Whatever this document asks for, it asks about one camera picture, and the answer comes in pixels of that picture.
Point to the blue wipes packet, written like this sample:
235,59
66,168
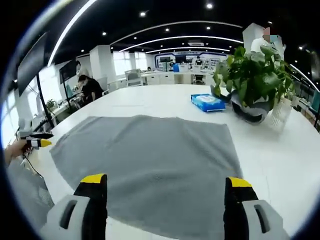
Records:
207,102

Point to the blue water jug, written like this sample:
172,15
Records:
176,67

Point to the large dark monitor on stand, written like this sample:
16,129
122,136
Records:
31,65

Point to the grey towel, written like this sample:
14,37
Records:
150,155

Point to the green potted plant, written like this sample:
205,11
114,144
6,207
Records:
252,75

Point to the small dark monitor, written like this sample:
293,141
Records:
68,71

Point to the person's left hand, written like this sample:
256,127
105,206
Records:
13,151

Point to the dark grey object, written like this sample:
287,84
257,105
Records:
218,93

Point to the white office chair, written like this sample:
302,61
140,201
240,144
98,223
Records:
133,78

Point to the grey mesh chair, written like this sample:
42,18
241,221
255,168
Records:
27,192

